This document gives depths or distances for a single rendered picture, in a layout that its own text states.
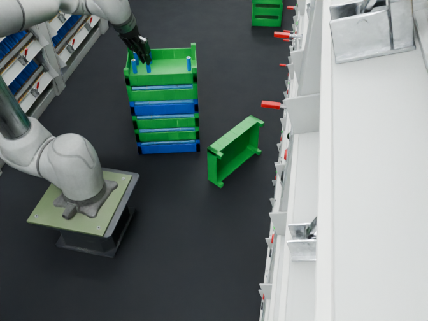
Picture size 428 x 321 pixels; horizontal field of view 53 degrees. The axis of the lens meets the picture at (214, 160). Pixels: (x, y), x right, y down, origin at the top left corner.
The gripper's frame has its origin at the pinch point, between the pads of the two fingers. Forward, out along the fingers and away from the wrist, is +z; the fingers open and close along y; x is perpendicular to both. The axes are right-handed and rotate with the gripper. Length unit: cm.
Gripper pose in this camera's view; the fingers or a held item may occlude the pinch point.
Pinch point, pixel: (144, 57)
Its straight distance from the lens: 189.0
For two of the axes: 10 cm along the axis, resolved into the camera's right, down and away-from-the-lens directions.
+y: 8.9, 3.1, -3.2
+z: 2.0, 3.7, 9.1
